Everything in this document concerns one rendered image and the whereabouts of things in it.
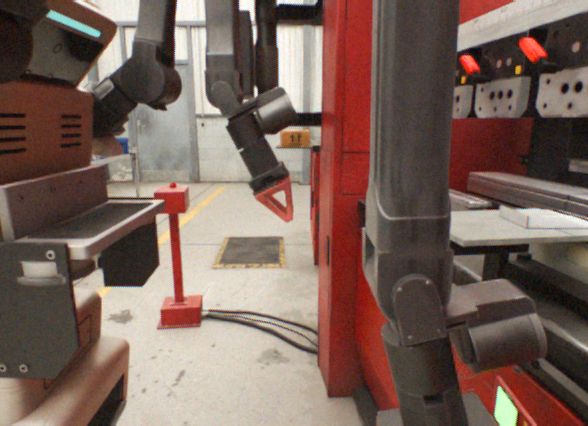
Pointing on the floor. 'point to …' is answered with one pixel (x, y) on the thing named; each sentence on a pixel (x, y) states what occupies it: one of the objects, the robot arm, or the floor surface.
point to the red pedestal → (186, 309)
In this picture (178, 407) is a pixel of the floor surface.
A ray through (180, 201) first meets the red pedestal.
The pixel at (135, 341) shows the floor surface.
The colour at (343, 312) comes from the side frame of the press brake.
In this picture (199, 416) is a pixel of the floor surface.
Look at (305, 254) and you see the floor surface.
